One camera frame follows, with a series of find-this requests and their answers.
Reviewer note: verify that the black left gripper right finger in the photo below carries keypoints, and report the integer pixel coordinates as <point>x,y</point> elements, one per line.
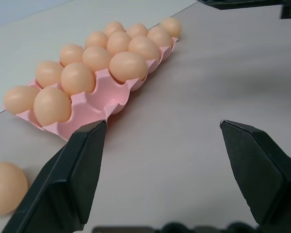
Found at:
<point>264,174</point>

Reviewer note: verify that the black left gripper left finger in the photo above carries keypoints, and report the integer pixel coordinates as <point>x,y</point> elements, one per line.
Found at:
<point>68,179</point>

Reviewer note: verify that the beige egg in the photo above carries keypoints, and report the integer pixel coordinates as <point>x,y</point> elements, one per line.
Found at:
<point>4,188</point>
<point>96,40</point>
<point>49,74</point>
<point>136,30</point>
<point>20,99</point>
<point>128,66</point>
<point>171,26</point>
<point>159,36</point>
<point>118,43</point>
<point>114,28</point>
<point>52,108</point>
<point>77,78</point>
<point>72,54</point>
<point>97,58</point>
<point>143,47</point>

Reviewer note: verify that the pink plastic egg tray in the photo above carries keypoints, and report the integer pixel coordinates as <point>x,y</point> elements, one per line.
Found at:
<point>99,99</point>

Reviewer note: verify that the flat black object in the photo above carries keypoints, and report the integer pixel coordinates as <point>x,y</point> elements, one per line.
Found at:
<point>232,3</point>

